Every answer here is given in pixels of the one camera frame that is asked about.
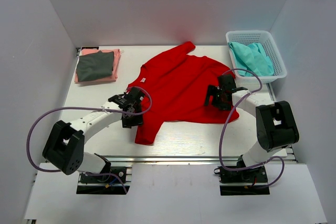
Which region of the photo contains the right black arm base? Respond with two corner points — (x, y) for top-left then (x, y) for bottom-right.
(214, 166), (270, 196)

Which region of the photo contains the white plastic basket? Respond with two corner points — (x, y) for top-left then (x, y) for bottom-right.
(226, 30), (287, 83)

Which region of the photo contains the folded grey t-shirt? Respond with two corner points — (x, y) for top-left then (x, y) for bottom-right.
(76, 51), (114, 82)

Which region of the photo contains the red t-shirt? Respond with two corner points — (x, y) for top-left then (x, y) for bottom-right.
(128, 41), (229, 145)

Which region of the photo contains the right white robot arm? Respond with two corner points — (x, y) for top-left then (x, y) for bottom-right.
(204, 74), (299, 182)

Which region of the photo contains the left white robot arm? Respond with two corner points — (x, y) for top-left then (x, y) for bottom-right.
(43, 87), (150, 182)

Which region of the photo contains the aluminium table rail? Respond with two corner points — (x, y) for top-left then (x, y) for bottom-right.
(46, 155), (297, 165)

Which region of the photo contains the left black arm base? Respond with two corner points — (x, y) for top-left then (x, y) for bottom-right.
(76, 166), (132, 195)

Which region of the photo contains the teal t-shirt in basket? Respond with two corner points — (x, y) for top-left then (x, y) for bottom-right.
(228, 42), (275, 77)

